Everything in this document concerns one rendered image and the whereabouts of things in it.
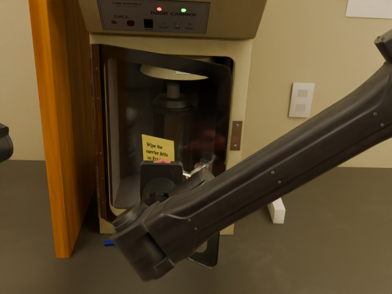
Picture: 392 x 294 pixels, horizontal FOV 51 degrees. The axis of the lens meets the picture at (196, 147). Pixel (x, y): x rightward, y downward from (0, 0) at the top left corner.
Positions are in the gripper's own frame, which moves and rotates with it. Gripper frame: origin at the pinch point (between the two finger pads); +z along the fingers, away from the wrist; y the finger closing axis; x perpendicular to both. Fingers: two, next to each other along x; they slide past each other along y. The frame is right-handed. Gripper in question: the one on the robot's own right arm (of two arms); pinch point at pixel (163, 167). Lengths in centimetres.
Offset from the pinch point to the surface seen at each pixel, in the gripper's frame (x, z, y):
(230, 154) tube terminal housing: -14.2, 16.7, -4.7
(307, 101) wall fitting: -44, 60, -5
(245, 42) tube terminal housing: -15.3, 17.0, 19.6
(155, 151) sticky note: 1.8, 5.9, 0.4
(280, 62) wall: -34, 60, 7
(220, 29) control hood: -9.8, 12.7, 22.6
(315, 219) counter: -39, 25, -26
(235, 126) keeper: -14.8, 16.7, 2.0
